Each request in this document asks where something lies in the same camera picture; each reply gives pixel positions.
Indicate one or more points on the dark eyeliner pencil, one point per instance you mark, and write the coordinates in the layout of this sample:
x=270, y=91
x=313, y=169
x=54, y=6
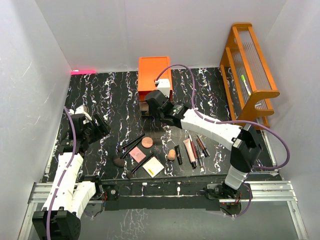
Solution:
x=199, y=159

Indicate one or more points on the round peach powder compact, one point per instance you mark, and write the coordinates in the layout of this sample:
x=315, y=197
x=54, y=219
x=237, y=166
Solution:
x=147, y=142

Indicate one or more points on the orange wooden shelf rack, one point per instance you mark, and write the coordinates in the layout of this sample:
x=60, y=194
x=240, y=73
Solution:
x=243, y=55

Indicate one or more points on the pink square blush palette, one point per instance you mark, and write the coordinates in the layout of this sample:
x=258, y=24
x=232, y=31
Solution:
x=137, y=154

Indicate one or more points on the red lip pencil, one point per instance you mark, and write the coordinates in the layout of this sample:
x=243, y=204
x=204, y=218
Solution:
x=193, y=147

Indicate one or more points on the pink tape strip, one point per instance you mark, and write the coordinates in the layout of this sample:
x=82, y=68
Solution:
x=82, y=72

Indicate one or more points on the clear acrylic drawer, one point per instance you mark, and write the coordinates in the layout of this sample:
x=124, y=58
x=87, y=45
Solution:
x=144, y=109

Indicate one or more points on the black makeup tube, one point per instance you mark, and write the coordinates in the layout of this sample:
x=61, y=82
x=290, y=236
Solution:
x=178, y=154

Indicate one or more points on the small black makeup brush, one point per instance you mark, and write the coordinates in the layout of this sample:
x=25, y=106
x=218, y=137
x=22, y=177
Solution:
x=131, y=173

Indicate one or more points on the beige makeup sponge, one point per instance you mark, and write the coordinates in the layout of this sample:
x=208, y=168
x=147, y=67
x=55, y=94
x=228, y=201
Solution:
x=171, y=156

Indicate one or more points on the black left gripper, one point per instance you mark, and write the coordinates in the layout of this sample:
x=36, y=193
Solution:
x=105, y=129

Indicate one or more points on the white square compact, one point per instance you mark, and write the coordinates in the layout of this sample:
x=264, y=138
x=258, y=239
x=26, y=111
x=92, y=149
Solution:
x=153, y=167

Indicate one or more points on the thin black makeup brush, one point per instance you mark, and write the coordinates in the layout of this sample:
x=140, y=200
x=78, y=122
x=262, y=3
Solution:
x=120, y=148

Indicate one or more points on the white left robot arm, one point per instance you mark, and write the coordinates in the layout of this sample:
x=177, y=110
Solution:
x=60, y=216

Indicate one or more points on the brown lipstick tube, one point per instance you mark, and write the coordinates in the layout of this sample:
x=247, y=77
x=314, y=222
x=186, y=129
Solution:
x=202, y=147

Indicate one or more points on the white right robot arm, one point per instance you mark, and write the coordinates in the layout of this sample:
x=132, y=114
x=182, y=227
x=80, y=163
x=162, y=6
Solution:
x=243, y=142

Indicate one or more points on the green marker pen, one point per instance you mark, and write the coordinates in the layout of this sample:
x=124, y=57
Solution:
x=245, y=84

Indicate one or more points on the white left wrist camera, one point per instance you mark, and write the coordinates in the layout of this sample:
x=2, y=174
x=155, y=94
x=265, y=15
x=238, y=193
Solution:
x=82, y=109

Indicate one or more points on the pink lip gloss tube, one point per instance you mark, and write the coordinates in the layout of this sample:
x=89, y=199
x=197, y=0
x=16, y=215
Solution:
x=189, y=150

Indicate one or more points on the orange drawer cabinet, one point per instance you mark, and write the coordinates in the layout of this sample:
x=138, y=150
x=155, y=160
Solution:
x=148, y=70

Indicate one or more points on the aluminium mounting rail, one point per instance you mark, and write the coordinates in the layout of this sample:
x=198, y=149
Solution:
x=184, y=193

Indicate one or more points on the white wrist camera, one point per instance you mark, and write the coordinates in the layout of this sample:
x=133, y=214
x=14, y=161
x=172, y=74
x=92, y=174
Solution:
x=82, y=109
x=164, y=86

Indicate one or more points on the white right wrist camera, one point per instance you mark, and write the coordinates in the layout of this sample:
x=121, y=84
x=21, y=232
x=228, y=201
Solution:
x=164, y=86

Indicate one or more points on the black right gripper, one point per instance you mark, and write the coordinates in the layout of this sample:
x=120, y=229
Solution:
x=166, y=97

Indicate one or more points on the large fluffy powder brush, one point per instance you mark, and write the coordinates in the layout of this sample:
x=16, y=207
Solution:
x=119, y=161

